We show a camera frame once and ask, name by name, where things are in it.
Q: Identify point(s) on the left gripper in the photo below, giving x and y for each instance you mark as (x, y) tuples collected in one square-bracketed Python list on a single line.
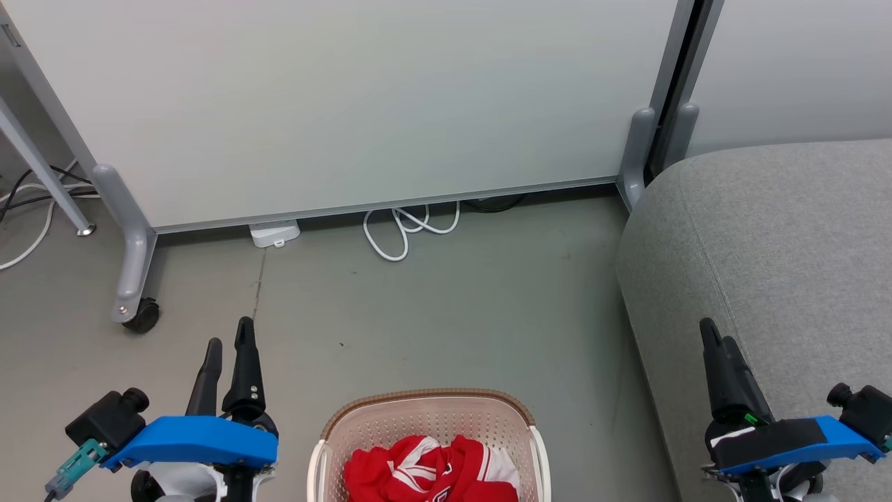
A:
[(188, 484)]

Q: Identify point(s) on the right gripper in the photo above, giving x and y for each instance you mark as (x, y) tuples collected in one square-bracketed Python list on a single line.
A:
[(763, 487)]

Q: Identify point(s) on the red and white garment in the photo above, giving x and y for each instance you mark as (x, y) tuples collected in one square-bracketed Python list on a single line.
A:
[(376, 474)]

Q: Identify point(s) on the grey fabric sofa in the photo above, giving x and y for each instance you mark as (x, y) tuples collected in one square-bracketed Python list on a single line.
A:
[(766, 265)]

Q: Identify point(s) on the black caster wheel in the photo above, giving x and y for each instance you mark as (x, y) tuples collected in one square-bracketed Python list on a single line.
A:
[(143, 317)]

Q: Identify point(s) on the long grey partition foot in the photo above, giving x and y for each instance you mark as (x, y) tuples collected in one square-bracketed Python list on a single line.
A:
[(132, 258)]

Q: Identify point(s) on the white power strip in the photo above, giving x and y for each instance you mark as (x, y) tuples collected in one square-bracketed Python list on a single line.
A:
[(274, 233)]

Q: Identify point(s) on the beige perforated laundry basket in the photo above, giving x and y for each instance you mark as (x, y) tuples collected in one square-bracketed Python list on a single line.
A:
[(418, 418)]

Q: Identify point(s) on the short grey partition foot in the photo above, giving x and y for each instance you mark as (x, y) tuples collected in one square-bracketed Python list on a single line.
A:
[(685, 132), (637, 153)]

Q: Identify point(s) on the grey metal table leg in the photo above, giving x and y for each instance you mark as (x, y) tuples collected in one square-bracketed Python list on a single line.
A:
[(42, 167)]

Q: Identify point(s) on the wide white partition panel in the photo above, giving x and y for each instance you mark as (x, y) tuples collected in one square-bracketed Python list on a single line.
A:
[(348, 104)]

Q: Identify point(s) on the narrow white partition panel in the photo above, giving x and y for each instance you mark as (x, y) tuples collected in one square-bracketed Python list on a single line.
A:
[(801, 70)]

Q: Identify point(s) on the blue left wrist camera bracket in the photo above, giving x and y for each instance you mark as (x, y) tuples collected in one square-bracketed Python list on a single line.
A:
[(202, 440)]

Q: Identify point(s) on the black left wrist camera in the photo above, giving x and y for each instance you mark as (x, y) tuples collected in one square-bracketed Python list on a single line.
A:
[(108, 418)]

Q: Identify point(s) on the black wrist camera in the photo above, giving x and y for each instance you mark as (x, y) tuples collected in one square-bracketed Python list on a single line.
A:
[(867, 411), (108, 418)]

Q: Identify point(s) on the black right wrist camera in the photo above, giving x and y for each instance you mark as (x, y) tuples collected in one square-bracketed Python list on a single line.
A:
[(867, 411)]

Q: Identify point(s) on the teal camera connector plug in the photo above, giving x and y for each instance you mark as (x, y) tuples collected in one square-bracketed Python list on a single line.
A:
[(75, 470)]

